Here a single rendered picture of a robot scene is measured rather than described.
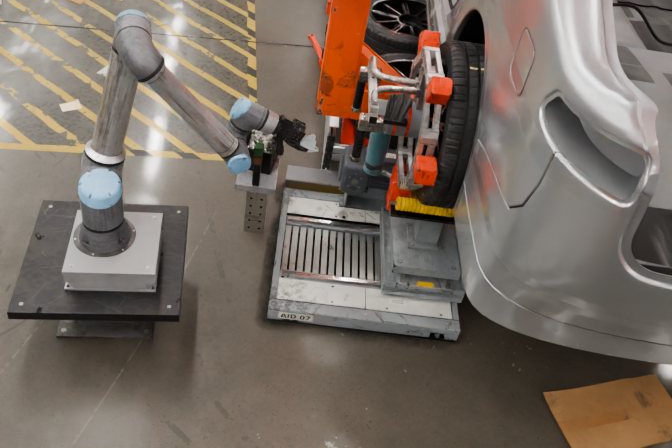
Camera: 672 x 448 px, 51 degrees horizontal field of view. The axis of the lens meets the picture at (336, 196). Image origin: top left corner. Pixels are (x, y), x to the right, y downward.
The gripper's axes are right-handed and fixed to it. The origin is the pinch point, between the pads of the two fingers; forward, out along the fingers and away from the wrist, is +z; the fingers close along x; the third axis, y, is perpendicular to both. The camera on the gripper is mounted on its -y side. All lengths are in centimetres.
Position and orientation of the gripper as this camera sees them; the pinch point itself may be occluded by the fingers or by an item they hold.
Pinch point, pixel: (314, 150)
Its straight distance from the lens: 283.6
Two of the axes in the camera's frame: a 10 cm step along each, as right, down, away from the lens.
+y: 5.5, -6.4, -5.3
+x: -0.5, -6.6, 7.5
